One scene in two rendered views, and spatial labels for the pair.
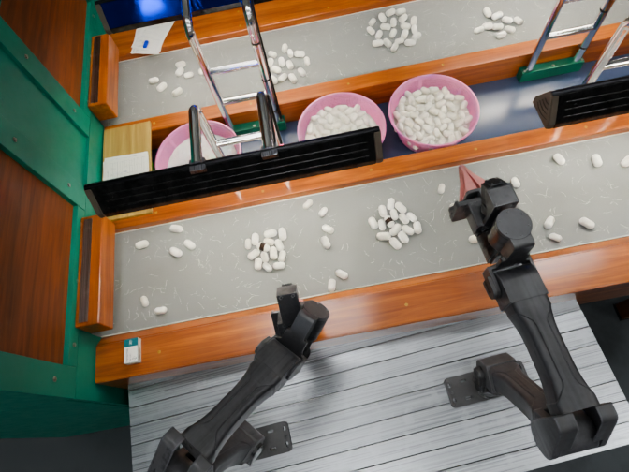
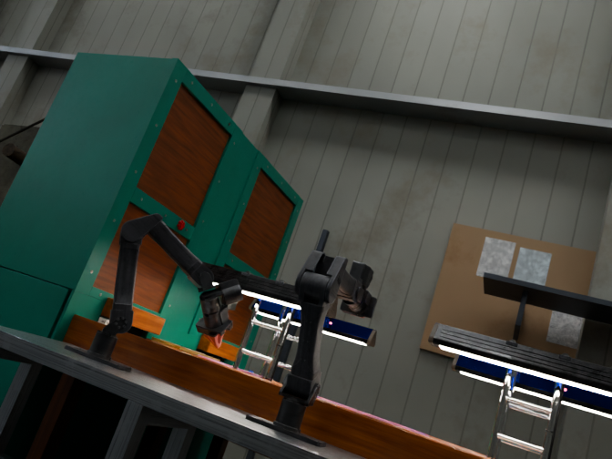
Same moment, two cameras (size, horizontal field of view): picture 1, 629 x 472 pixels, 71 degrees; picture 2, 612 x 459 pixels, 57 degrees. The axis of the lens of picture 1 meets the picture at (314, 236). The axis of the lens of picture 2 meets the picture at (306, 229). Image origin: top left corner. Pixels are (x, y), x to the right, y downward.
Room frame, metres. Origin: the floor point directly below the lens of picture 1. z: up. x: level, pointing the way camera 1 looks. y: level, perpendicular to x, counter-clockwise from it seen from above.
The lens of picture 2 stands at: (-1.35, -0.82, 0.79)
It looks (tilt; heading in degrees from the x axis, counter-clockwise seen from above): 15 degrees up; 24
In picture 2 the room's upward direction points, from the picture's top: 19 degrees clockwise
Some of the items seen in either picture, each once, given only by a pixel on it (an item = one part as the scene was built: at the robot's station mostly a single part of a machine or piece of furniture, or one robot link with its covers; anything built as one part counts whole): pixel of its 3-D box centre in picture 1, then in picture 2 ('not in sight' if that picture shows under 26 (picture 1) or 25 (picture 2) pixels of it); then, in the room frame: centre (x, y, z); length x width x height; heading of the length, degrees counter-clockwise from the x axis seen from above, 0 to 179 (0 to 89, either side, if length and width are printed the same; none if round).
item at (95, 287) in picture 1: (96, 272); (135, 317); (0.51, 0.57, 0.83); 0.30 x 0.06 x 0.07; 177
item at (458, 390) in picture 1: (490, 382); (290, 416); (0.04, -0.33, 0.71); 0.20 x 0.07 x 0.08; 91
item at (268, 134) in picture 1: (252, 178); (253, 336); (0.63, 0.12, 0.90); 0.20 x 0.19 x 0.45; 87
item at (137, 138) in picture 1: (126, 169); (187, 350); (0.85, 0.50, 0.77); 0.33 x 0.15 x 0.01; 177
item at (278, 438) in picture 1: (247, 446); (102, 346); (0.03, 0.27, 0.71); 0.20 x 0.07 x 0.08; 91
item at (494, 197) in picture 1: (490, 202); (362, 285); (0.31, -0.32, 1.13); 0.07 x 0.06 x 0.11; 91
